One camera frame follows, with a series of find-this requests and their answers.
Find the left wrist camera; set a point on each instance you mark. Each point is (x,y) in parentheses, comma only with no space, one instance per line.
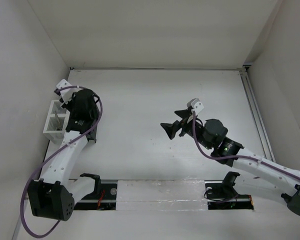
(65,90)

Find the black slotted container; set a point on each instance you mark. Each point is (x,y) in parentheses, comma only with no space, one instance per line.
(92,135)

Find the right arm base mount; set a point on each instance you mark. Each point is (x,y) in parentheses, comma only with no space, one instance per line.
(221,195)

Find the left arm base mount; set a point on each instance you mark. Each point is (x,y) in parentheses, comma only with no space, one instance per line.
(106,200)

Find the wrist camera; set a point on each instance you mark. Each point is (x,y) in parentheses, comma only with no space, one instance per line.
(65,90)
(195,106)

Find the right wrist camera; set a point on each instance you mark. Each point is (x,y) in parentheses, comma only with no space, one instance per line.
(195,106)

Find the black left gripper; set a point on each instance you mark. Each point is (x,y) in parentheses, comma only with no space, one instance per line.
(67,106)

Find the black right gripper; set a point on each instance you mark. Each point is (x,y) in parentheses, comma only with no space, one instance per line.
(171,129)

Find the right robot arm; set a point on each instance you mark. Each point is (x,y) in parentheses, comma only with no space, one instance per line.
(253,174)

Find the aluminium rail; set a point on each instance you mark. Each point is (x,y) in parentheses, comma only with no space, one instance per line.
(256,114)

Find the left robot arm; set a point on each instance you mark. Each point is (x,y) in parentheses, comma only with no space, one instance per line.
(52,196)

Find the white slotted container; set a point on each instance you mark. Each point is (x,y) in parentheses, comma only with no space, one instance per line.
(50,129)

